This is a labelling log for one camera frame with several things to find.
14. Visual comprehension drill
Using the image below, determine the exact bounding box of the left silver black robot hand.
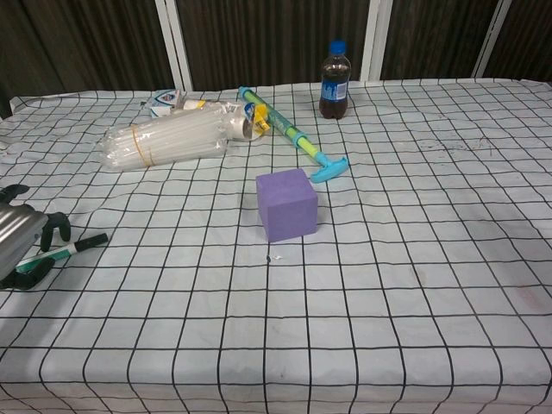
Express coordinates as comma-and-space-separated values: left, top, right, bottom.
0, 184, 72, 291

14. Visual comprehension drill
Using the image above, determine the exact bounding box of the black green marker pen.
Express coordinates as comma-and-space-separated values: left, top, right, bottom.
16, 233, 109, 271

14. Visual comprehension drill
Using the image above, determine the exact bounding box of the purple foam cube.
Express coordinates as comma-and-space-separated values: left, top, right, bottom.
255, 169, 319, 242

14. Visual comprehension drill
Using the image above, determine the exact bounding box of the bundle of clear plastic tubes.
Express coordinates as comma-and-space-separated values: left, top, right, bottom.
101, 110, 229, 173

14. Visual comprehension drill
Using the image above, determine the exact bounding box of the white blue soap packet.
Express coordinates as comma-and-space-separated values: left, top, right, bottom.
146, 89, 186, 118

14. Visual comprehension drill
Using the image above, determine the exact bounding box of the wrapped pack of small bottles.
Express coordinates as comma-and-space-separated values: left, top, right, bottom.
183, 97, 271, 142

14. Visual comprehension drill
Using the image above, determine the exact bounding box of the green blue toy water pump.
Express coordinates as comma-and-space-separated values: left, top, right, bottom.
237, 85, 348, 184

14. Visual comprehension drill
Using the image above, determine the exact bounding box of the white black checkered tablecloth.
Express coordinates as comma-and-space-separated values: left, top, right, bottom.
0, 77, 552, 414

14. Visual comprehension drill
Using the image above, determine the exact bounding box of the cola bottle with blue cap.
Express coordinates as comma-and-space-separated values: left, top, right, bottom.
318, 40, 349, 121

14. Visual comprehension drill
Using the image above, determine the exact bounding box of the white frame post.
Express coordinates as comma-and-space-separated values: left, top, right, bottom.
154, 0, 194, 91
361, 0, 394, 82
472, 0, 518, 78

